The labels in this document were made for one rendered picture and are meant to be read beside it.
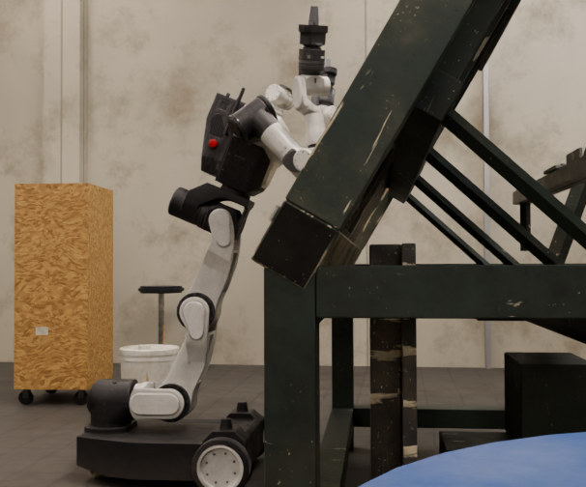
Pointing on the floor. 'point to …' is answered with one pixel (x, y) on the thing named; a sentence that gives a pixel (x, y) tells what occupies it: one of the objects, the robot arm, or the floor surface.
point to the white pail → (147, 361)
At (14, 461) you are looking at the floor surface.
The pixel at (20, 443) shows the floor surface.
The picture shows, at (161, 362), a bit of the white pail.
